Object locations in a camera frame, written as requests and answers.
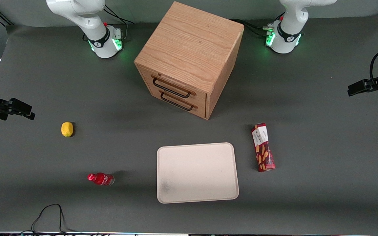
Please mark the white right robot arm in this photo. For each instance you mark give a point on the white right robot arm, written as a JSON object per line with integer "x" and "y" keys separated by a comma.
{"x": 77, "y": 13}

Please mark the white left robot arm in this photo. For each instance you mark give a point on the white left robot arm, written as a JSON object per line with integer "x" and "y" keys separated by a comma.
{"x": 289, "y": 36}

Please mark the red cookie box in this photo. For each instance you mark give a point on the red cookie box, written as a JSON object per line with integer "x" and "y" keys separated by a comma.
{"x": 263, "y": 150}

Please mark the beige plastic tray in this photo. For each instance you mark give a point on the beige plastic tray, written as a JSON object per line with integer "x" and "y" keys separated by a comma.
{"x": 197, "y": 172}

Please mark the yellow lemon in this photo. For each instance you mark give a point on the yellow lemon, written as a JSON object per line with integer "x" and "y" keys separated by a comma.
{"x": 67, "y": 129}

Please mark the red cola bottle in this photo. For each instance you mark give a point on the red cola bottle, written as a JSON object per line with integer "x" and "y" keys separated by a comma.
{"x": 102, "y": 179}

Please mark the oak wooden drawer cabinet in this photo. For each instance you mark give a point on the oak wooden drawer cabinet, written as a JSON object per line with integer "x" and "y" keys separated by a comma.
{"x": 189, "y": 42}

